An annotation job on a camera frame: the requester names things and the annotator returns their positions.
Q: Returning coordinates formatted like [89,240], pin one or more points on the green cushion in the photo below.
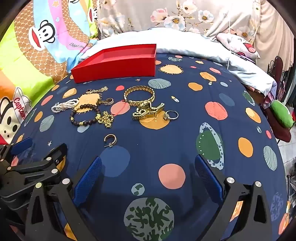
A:
[281,113]

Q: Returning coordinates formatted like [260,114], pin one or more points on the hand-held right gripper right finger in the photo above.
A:
[208,180]

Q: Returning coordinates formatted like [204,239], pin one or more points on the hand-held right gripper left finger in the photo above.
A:
[87,180]

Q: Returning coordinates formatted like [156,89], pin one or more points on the navy planet print bedsheet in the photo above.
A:
[161,143]

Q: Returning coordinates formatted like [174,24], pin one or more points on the small hoop earring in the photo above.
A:
[107,102]

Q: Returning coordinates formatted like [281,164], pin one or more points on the single hoop earring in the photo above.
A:
[110,135]

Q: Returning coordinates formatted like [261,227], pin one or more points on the dark red cloth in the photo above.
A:
[277,132]

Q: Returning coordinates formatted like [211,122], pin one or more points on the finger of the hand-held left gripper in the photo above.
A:
[20,144]
[46,164]

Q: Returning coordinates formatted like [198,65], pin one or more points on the colourful monkey print blanket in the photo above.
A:
[23,46]

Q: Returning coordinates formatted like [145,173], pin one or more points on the red jewelry tray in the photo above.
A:
[115,69]

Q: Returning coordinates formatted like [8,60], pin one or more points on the light blue quilt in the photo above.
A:
[185,41]

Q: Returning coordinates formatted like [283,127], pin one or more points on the grey floral cloth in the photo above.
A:
[138,14]

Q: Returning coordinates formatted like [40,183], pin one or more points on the gold wristwatch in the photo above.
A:
[142,111]

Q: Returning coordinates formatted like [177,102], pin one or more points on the beige curtain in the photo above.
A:
[272,34]

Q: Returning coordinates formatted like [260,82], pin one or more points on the dark metal chair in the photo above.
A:
[278,67]

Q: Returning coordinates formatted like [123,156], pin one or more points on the pink cartoon pillow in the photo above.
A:
[238,44]

